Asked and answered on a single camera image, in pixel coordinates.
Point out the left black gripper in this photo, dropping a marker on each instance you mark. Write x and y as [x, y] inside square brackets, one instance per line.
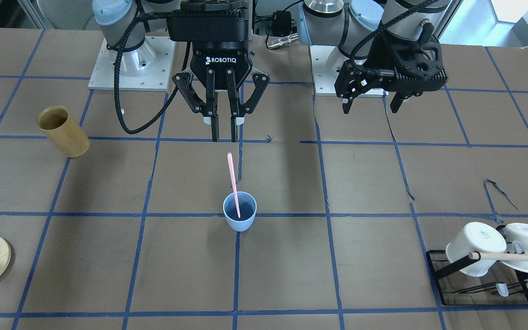
[382, 58]

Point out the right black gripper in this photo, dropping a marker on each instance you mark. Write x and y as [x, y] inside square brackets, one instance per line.
[220, 65]

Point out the pink chopstick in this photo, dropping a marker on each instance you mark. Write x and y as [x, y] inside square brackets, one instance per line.
[232, 174]

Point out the light blue plastic cup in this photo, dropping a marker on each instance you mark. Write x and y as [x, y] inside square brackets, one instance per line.
[247, 209]

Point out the bamboo wooden cup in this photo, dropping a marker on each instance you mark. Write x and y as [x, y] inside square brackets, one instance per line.
[61, 128]

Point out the black power adapter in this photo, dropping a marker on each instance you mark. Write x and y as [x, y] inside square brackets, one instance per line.
[281, 24]

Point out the white mug near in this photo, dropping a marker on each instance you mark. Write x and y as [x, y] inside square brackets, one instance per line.
[474, 237]

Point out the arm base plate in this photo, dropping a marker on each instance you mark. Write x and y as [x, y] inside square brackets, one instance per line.
[147, 68]
[325, 63]

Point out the black wire mug rack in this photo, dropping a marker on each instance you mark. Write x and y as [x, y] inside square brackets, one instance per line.
[479, 278]

